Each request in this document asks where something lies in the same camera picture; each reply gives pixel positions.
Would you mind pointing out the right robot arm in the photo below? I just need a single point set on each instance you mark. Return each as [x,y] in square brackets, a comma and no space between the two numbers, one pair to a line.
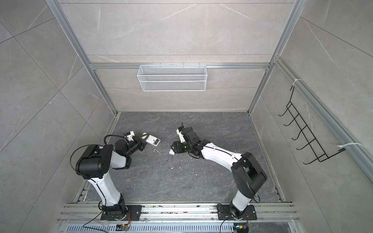
[248,174]

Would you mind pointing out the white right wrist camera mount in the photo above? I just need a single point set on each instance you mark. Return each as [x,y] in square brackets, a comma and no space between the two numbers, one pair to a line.
[182,140]

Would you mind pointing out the white wire mesh basket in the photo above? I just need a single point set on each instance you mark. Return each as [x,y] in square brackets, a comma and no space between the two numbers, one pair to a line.
[157,78]

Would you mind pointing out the aluminium corner frame post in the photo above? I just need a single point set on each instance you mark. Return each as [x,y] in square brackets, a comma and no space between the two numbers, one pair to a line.
[293,18]

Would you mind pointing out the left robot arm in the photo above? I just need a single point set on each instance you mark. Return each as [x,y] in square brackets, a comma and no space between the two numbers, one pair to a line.
[94,166]

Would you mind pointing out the black wire hook rack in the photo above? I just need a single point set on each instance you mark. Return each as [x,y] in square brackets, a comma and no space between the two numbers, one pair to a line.
[304,131]

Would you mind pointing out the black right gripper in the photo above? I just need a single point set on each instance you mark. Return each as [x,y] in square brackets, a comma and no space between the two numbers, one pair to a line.
[178,149]

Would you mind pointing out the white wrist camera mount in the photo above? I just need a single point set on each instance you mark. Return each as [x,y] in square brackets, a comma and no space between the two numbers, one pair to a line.
[129,136]
[182,140]

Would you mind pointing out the white remote control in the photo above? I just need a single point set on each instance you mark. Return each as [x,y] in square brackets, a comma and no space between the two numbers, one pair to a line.
[150,139]

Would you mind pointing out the left aluminium frame post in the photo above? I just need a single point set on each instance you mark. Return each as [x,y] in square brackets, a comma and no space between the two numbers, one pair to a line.
[67,29]

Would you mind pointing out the aluminium front rail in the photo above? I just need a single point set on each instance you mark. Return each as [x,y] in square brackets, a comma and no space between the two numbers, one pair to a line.
[178,212]

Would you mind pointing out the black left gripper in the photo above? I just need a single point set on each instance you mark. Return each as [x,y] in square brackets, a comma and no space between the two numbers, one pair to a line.
[141,143]

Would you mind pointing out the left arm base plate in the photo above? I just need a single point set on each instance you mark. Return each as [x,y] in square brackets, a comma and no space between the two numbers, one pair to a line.
[118,213]

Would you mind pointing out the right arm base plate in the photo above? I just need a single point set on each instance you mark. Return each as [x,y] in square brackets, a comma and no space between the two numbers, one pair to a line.
[229,212]

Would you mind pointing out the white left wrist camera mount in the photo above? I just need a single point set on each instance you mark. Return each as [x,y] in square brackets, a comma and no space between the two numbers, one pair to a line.
[129,136]

